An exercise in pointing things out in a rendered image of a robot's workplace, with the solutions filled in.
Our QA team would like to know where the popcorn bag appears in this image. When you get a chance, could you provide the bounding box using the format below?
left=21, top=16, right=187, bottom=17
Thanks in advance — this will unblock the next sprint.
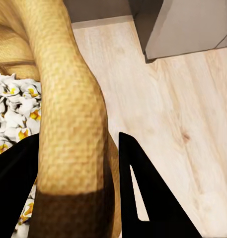
left=0, top=0, right=122, bottom=238

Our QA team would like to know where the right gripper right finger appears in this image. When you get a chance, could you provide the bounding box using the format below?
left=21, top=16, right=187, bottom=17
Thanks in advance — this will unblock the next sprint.
left=118, top=132, right=202, bottom=238

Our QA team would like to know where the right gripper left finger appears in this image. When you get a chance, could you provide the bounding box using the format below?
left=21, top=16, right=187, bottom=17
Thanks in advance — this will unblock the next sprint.
left=0, top=133, right=39, bottom=238

